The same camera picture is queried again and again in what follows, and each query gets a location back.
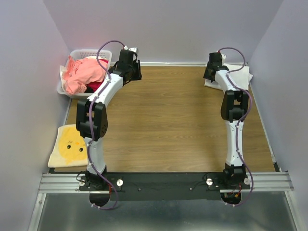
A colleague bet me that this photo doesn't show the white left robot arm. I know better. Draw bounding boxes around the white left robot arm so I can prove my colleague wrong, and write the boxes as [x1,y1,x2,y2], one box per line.
[76,48,142,190]

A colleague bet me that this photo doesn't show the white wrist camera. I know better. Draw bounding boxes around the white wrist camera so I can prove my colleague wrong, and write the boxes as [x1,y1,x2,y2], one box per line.
[221,53,226,63]
[123,46,139,55]

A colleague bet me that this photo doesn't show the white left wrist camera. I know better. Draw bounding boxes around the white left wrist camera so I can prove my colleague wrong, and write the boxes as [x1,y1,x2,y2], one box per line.
[123,46,139,55]

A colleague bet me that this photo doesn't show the red garment in basket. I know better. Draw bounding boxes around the red garment in basket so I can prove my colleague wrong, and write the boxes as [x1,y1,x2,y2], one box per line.
[85,60,106,93]

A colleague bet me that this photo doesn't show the pink t-shirt in basket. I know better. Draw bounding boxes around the pink t-shirt in basket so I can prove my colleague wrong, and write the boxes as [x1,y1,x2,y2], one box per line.
[60,55,109,95]

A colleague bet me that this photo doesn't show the aluminium front rail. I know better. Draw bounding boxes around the aluminium front rail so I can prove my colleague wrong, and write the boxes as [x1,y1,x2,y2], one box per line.
[38,172,294,193]

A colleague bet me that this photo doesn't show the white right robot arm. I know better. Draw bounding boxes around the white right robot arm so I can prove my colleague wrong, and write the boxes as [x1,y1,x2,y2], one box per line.
[204,51,249,189]

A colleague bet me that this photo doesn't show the white floral print t-shirt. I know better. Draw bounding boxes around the white floral print t-shirt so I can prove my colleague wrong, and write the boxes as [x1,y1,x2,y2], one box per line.
[204,66,253,90]

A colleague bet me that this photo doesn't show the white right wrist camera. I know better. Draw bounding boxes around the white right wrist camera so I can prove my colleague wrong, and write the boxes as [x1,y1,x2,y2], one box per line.
[221,53,226,63]

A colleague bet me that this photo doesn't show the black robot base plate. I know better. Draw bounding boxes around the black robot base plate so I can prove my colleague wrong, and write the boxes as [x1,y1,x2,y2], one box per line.
[76,171,250,203]

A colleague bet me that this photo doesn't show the folded yellow chick t-shirt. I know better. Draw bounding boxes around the folded yellow chick t-shirt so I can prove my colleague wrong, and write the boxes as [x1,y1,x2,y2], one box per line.
[48,125,88,168]

